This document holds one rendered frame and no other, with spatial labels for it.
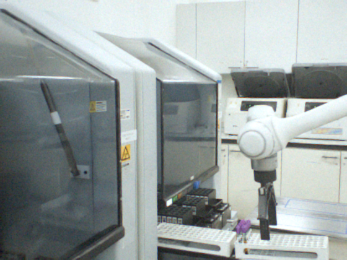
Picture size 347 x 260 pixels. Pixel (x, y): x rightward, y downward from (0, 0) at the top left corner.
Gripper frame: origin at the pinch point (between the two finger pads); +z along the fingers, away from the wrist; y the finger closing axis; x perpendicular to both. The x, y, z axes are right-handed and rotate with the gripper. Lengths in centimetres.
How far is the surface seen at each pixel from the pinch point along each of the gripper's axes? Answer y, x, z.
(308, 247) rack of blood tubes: -4.8, -13.1, 3.6
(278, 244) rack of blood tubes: -2.9, -3.3, 3.9
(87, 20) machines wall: 110, 139, -103
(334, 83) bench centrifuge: 266, -17, -48
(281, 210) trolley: 47.8, 4.1, 8.7
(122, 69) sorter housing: -28, 32, -55
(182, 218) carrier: 9.9, 36.0, 0.6
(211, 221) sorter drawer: 24.9, 29.7, 6.9
